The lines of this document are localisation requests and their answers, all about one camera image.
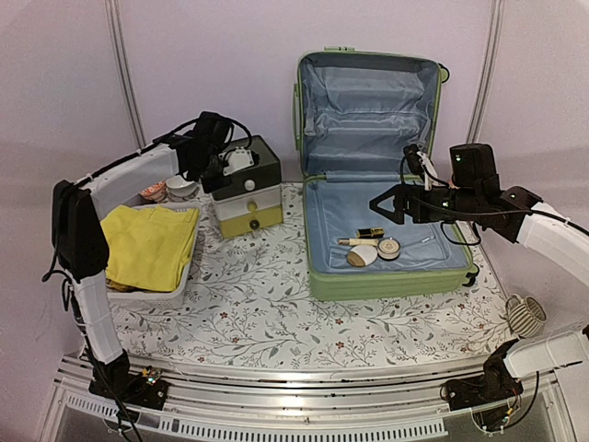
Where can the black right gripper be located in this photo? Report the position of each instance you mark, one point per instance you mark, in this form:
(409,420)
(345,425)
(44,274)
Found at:
(398,216)

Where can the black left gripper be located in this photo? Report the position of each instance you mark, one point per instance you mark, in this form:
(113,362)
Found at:
(211,186)

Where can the drawer cabinet with dark top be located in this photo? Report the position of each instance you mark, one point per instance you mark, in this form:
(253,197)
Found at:
(254,199)

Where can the green hard-shell suitcase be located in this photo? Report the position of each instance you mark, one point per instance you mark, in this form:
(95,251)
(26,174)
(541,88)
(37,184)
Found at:
(354,112)

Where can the plain yellow garment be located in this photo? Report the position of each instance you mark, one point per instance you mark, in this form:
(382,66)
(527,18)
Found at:
(152,247)

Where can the white plastic mesh basket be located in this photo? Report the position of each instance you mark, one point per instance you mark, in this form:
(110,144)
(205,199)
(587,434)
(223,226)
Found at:
(152,276)

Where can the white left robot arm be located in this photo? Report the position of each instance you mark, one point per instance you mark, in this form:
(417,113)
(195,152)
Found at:
(80,255)

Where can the small white bowl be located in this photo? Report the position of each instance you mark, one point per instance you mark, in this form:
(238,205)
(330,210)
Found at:
(179,189)

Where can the black gold lipstick tube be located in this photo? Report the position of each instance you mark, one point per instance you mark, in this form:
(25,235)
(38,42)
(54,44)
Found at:
(370,232)

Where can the red patterned small bowl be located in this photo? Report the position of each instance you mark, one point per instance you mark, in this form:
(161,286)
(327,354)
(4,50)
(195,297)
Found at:
(155,193)

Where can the round cream compact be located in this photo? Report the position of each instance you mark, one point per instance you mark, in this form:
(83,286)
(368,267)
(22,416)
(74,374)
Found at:
(388,249)

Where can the slim gold cosmetic pencil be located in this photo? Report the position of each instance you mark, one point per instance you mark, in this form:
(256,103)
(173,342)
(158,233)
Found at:
(352,242)

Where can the beige oval compact case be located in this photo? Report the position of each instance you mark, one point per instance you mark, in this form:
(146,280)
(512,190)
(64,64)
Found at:
(362,255)

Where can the floral white tablecloth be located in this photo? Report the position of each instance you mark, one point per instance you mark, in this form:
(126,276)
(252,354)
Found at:
(247,303)

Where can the aluminium front rail frame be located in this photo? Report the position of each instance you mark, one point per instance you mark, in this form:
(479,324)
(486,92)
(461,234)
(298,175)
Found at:
(224,403)

